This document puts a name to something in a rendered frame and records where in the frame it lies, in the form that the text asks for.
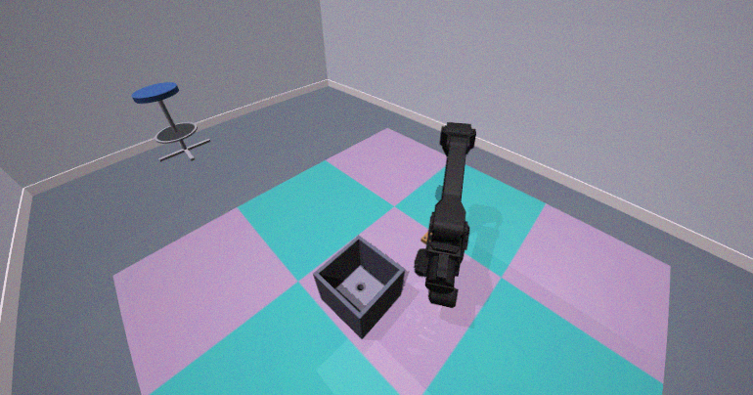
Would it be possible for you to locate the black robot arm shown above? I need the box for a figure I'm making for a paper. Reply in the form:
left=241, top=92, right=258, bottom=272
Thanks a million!
left=414, top=122, right=476, bottom=294

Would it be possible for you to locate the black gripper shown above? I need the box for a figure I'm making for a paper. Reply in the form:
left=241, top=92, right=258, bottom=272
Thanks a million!
left=428, top=238, right=464, bottom=308

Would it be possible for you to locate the white square plate with hole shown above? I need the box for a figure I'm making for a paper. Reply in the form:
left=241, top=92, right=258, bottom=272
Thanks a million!
left=337, top=267, right=384, bottom=313

